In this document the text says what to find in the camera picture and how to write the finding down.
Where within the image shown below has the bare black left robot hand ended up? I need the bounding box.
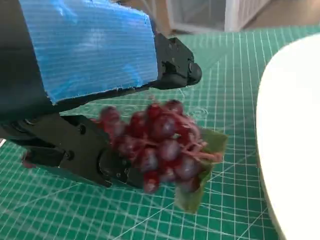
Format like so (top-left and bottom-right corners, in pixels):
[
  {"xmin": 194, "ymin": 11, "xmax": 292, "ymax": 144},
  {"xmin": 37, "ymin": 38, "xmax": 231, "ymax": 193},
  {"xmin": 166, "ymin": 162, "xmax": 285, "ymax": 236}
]
[{"xmin": 0, "ymin": 0, "xmax": 203, "ymax": 189}]

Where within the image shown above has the white rounded square plate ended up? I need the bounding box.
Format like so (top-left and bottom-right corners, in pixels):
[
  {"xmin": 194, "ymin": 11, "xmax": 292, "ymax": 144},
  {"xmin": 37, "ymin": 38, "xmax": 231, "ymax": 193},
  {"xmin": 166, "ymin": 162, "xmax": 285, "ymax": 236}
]
[{"xmin": 255, "ymin": 33, "xmax": 320, "ymax": 240}]

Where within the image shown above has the red toy grape bunch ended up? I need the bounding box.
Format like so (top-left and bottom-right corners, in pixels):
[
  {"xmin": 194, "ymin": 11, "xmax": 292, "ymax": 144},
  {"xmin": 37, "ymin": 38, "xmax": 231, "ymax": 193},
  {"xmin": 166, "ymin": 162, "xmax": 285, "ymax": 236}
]
[{"xmin": 92, "ymin": 98, "xmax": 230, "ymax": 215}]

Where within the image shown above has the green cutting mat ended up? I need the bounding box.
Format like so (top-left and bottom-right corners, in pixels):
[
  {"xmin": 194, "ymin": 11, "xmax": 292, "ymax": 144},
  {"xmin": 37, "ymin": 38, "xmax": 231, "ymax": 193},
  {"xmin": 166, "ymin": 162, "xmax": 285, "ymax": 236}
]
[{"xmin": 0, "ymin": 27, "xmax": 320, "ymax": 240}]

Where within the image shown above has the white cabinet with perforated side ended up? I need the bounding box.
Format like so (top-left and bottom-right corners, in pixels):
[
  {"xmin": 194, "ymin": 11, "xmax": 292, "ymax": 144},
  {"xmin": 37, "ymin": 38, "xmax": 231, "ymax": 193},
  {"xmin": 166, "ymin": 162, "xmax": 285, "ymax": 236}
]
[{"xmin": 164, "ymin": 0, "xmax": 275, "ymax": 33}]

